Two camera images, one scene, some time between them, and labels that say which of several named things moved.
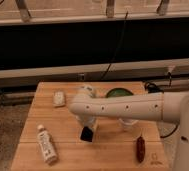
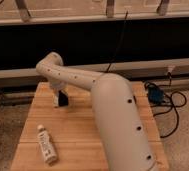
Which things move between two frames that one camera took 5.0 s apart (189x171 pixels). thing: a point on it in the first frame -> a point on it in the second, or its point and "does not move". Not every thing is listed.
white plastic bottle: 47,144 does not move
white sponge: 59,98 does not move
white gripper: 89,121 -> 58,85
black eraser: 87,134 -> 63,99
